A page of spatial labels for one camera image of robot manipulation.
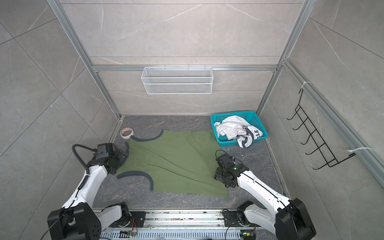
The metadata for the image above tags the green tank top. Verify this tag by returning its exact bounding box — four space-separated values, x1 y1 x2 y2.
116 130 228 198

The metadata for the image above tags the teal plastic basket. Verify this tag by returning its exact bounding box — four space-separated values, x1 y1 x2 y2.
211 111 268 149

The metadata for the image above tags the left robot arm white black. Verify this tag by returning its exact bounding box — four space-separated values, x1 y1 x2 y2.
47 143 133 240

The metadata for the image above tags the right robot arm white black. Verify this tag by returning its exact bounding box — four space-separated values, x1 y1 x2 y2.
214 153 317 240

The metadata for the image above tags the white navy tank top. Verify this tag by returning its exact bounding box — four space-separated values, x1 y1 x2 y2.
214 116 264 149

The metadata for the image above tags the tape roll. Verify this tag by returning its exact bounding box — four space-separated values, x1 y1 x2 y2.
120 127 134 140

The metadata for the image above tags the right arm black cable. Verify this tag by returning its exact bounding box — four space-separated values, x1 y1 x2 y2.
214 149 244 166

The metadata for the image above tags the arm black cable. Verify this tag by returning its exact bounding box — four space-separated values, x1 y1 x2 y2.
71 143 98 175
214 149 244 166

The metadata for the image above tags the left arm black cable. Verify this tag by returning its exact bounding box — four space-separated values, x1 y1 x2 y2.
71 143 98 175

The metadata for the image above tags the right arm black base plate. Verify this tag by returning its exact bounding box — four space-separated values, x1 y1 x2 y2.
222 209 260 228

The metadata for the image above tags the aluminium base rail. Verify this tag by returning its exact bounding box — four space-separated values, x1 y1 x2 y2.
101 209 276 240

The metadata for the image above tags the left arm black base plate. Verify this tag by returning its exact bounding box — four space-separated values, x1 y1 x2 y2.
118 211 146 228

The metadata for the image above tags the white wire mesh shelf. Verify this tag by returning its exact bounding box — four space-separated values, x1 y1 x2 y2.
141 67 214 95

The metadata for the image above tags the black wire hook rack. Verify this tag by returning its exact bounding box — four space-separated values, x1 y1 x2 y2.
287 89 356 171

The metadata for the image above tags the white cable tie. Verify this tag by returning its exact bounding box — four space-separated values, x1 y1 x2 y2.
347 147 374 153

